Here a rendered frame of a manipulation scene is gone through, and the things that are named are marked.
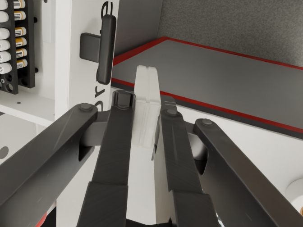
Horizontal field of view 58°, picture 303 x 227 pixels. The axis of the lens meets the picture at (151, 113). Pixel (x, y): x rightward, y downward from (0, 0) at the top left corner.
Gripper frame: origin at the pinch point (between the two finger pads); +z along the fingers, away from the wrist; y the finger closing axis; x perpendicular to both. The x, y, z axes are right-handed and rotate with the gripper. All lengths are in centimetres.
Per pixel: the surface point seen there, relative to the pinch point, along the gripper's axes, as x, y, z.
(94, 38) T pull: 1.1, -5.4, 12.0
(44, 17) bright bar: 0.8, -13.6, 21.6
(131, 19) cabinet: -4, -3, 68
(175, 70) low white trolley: -11, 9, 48
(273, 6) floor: 6, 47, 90
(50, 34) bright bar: -1.2, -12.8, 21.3
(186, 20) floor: -5, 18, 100
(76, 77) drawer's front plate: -3.6, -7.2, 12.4
